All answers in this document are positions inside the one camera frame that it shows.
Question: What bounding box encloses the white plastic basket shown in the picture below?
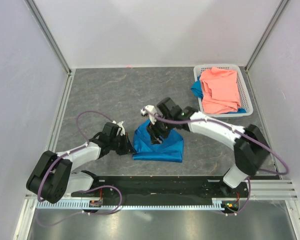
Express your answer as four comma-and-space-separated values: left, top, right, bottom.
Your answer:
193, 63, 254, 118

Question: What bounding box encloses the aluminium front rail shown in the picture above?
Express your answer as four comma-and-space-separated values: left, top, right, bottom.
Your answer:
27, 178, 298, 201

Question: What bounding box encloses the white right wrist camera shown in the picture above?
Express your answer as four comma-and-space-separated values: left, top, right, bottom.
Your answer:
140, 105, 158, 125

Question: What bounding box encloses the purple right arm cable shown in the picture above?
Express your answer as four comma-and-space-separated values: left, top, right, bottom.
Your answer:
143, 107, 290, 217

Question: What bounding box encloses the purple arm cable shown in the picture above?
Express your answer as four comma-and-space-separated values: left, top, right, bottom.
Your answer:
36, 111, 123, 227
143, 107, 290, 217

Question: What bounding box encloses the salmon pink cloth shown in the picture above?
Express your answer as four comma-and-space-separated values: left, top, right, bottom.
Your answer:
199, 67, 242, 115

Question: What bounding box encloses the left aluminium frame post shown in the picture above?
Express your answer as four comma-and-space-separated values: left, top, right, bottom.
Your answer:
25, 0, 72, 75

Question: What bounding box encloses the right aluminium frame post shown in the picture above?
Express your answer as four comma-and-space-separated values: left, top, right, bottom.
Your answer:
244, 0, 290, 73

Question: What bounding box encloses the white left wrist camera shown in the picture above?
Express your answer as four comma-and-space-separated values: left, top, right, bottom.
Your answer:
112, 120, 126, 136

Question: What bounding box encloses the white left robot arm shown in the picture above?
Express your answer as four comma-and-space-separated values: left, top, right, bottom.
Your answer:
26, 122, 136, 204

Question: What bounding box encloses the white slotted cable duct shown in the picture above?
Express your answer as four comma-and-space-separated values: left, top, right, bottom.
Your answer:
36, 198, 225, 211

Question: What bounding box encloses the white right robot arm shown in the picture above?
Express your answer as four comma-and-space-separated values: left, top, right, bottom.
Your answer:
140, 97, 269, 197

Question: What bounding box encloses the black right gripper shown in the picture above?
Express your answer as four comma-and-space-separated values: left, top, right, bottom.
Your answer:
145, 113, 174, 146

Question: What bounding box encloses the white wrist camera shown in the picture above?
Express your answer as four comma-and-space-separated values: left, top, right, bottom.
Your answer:
112, 120, 126, 136
140, 105, 158, 125

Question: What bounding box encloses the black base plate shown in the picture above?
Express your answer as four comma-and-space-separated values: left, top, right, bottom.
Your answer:
71, 176, 248, 206

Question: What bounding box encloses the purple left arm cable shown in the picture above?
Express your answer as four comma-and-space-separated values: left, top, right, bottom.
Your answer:
36, 111, 123, 227

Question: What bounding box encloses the blue cloth in basket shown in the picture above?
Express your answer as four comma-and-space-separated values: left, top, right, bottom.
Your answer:
190, 80, 204, 100

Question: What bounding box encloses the blue satin napkin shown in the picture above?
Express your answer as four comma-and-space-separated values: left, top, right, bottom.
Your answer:
132, 120, 184, 163

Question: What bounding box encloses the aluminium frame post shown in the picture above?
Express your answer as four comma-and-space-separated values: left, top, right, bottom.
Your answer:
25, 0, 72, 75
244, 0, 290, 73

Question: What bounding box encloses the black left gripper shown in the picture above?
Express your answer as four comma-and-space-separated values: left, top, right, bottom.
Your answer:
109, 132, 136, 156

